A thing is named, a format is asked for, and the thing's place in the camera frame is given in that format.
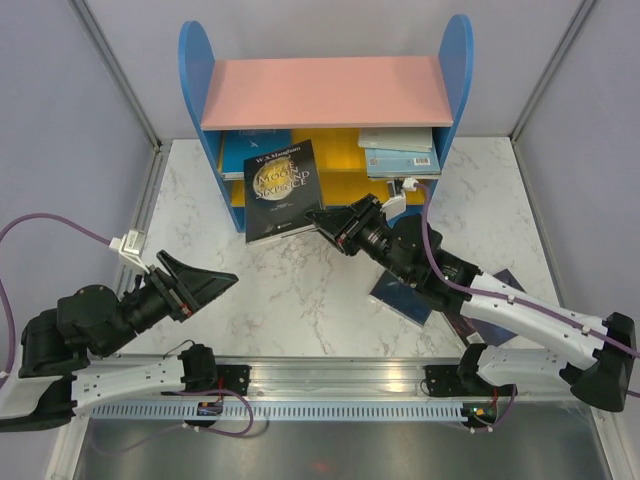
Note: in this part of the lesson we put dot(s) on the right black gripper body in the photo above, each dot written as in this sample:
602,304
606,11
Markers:
372,236

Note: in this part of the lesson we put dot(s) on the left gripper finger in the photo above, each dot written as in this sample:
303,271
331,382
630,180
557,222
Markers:
191,278
198,299

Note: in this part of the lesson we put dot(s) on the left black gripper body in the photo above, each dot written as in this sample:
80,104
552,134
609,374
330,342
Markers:
153,303

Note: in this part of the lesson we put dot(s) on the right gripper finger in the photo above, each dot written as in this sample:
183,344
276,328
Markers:
341,224
344,244

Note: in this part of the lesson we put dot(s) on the green Alice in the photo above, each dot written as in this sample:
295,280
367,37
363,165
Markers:
400,178

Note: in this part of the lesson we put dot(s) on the black Moon and Sixpence book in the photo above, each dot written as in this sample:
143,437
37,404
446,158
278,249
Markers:
280,187

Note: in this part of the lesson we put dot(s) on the light blue book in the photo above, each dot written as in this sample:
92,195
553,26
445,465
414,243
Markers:
383,164

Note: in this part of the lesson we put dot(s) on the navy blue book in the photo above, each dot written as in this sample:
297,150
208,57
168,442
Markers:
401,299

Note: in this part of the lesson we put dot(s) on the pale grey Gatsby book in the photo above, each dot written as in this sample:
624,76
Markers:
418,139

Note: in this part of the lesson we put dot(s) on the bright blue book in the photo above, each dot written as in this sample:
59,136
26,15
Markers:
239,145

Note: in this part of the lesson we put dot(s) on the dark purple blue book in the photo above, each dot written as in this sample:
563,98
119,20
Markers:
473,331

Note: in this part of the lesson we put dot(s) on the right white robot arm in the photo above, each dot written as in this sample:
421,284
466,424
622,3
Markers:
593,356

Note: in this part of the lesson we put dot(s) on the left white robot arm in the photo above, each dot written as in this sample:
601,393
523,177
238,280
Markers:
61,372

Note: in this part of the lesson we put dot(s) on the blue pink yellow bookshelf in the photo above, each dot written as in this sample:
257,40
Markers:
298,93

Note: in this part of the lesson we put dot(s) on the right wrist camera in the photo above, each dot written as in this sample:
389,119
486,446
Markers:
397,202

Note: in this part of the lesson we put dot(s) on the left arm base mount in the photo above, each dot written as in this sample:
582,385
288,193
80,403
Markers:
235,378

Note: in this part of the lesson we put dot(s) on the aluminium rail frame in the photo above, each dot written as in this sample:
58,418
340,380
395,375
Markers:
320,375

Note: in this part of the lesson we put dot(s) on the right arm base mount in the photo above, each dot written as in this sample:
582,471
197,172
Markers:
484,406

